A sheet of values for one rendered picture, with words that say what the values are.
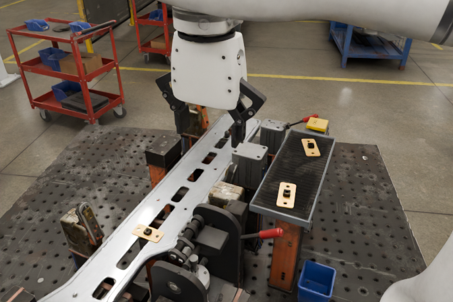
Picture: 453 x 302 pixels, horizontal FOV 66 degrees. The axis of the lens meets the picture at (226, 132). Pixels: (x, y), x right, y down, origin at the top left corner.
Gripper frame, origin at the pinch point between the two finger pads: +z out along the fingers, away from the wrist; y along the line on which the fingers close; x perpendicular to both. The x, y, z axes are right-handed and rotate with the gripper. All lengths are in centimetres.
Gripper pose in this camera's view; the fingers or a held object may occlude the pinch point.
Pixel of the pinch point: (209, 131)
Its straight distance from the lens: 53.6
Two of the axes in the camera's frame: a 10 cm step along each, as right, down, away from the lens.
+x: -4.0, 4.8, -7.8
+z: 0.0, 8.5, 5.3
